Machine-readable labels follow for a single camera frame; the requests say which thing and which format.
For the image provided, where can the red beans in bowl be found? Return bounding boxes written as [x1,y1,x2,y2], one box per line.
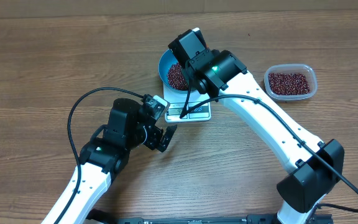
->
[167,63,188,91]

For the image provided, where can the red beans in container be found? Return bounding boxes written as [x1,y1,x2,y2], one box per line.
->
[268,73,311,95]

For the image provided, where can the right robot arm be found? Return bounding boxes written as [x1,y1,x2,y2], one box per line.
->
[168,29,344,223]

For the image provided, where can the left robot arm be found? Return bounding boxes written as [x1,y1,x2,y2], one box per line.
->
[43,95,177,223]

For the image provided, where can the clear plastic container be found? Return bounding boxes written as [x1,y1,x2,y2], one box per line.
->
[264,63,318,101]

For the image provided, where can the blue bowl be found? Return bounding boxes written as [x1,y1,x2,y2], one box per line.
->
[158,50,188,94]

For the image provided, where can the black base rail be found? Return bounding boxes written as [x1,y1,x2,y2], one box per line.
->
[85,208,334,224]

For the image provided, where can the white digital kitchen scale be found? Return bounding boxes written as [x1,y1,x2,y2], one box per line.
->
[163,85,211,123]

